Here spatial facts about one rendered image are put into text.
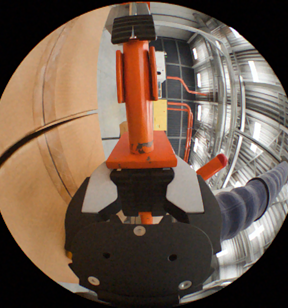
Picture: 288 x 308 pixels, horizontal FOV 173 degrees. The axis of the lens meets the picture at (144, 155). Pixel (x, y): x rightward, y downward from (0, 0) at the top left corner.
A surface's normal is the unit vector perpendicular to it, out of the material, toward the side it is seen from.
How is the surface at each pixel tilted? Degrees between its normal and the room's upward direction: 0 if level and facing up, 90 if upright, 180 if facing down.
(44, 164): 0
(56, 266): 0
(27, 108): 0
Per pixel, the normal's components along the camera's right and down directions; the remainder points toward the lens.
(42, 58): 1.00, -0.03
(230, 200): -0.35, -0.88
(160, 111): -0.01, 0.47
